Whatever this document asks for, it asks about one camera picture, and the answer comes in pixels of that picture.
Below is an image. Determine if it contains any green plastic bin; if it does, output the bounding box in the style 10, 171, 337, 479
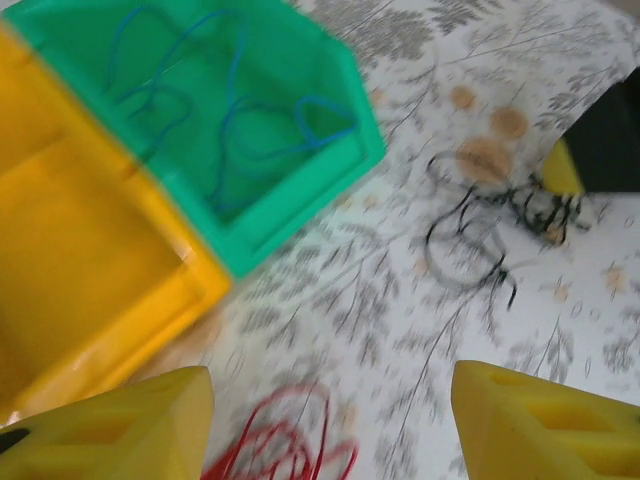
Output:
2, 0, 389, 281

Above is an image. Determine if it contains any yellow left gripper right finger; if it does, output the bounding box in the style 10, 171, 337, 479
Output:
451, 359, 640, 480

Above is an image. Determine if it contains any yellow plastic bin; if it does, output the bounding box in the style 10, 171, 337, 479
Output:
0, 22, 234, 417

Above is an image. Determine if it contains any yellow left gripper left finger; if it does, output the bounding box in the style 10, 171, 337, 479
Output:
0, 365, 217, 480

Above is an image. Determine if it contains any thin black cable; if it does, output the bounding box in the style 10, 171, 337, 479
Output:
422, 149, 592, 312

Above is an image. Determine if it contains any floral tablecloth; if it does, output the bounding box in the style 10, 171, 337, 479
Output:
149, 0, 640, 480

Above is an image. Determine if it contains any thin red cable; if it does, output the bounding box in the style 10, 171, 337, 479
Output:
199, 382, 362, 480

